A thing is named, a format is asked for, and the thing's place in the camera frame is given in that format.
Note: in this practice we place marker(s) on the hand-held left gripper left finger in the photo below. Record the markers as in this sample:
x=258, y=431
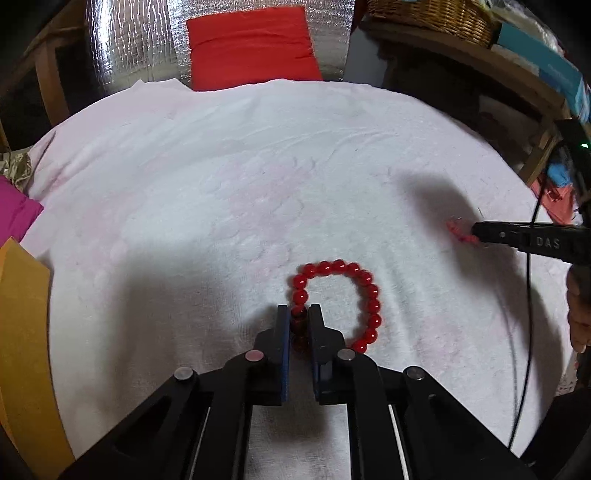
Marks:
x=285, y=350

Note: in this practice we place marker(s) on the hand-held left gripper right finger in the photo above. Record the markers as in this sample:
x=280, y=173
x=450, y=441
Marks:
x=316, y=369

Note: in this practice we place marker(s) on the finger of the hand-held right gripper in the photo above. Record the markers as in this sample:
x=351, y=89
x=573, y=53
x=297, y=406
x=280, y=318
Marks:
x=501, y=235

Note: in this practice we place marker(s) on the person's right hand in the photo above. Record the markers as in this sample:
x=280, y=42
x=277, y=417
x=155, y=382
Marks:
x=579, y=314

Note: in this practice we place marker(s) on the red cloth pile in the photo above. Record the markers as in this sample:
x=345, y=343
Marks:
x=556, y=203

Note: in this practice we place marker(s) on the teal box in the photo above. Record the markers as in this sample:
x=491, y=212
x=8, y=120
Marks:
x=540, y=64

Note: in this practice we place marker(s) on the wooden shelf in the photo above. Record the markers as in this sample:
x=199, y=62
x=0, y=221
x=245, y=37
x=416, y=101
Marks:
x=461, y=55

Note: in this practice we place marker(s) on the white textured blanket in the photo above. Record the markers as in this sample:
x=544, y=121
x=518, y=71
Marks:
x=184, y=184

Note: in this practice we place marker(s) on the clear plastic bags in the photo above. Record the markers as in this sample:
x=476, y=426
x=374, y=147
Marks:
x=526, y=18

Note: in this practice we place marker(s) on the wicker basket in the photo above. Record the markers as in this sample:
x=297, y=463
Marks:
x=429, y=18

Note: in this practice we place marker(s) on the pink cushion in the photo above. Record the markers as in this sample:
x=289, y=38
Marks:
x=16, y=212

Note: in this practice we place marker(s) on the red cushion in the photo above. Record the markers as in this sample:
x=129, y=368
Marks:
x=254, y=46

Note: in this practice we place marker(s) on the gold fabric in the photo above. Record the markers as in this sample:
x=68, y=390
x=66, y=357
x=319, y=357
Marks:
x=18, y=166

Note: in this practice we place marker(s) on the silver foil sheet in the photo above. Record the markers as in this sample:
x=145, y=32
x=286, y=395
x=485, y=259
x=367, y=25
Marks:
x=134, y=46

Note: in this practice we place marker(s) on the wooden chair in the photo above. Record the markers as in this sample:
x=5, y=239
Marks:
x=46, y=69

